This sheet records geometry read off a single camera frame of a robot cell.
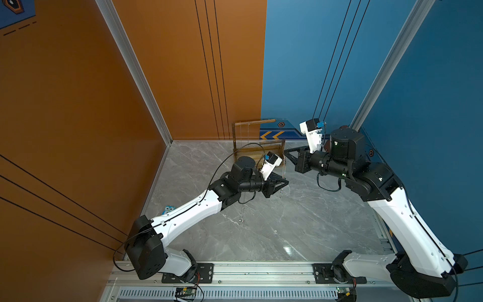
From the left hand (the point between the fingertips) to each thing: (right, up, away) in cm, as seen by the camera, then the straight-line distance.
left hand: (286, 179), depth 68 cm
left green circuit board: (-38, -44, +4) cm, 58 cm away
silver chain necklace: (-17, -21, +20) cm, 34 cm away
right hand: (-2, +10, -9) cm, 13 cm away
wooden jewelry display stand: (-8, +11, +48) cm, 49 cm away
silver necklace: (-14, +22, +31) cm, 41 cm away
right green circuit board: (+23, -44, +5) cm, 50 cm away
